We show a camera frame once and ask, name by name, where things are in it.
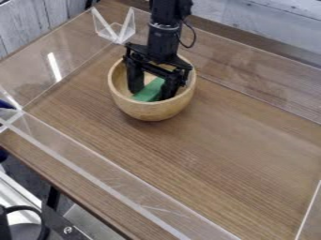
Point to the black table leg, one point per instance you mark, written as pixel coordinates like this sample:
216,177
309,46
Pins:
54,198

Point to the green rectangular block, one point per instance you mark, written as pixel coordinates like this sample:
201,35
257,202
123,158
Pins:
150,93

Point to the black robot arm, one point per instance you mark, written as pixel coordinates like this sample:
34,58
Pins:
168,12

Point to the light wooden bowl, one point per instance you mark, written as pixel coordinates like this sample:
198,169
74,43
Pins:
148,110

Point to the clear acrylic tray wall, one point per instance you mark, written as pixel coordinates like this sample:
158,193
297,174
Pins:
226,172

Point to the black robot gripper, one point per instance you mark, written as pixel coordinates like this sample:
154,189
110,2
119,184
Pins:
157,58

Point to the clear acrylic corner bracket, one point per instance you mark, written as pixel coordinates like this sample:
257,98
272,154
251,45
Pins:
115,32

